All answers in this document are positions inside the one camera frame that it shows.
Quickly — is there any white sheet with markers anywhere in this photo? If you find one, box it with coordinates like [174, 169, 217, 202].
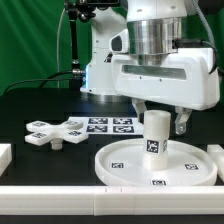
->
[69, 117, 143, 135]

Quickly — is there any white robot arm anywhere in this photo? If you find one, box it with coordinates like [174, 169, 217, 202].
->
[81, 0, 220, 134]

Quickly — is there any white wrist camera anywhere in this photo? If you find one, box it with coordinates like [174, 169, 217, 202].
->
[109, 29, 129, 53]

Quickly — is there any grey cable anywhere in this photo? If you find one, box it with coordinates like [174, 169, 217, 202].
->
[56, 8, 67, 89]

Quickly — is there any white fence block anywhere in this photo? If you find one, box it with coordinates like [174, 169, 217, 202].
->
[0, 144, 12, 176]
[207, 144, 224, 182]

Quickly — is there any white left fence block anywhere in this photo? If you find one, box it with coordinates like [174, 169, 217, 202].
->
[0, 144, 12, 176]

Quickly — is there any white round table top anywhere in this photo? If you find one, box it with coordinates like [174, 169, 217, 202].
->
[95, 138, 217, 186]

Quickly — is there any black cable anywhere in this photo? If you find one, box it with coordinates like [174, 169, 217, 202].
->
[2, 69, 86, 98]

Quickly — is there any white right fence block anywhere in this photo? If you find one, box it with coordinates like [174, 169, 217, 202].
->
[207, 144, 224, 182]

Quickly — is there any white front fence rail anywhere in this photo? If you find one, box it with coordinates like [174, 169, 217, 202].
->
[0, 186, 224, 216]

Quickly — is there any black camera stand pole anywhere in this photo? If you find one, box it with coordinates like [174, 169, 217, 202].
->
[64, 0, 123, 94]

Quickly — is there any white cross-shaped table base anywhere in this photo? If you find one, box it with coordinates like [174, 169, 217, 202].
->
[25, 120, 89, 150]

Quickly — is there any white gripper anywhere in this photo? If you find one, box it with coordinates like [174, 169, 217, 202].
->
[112, 48, 220, 135]

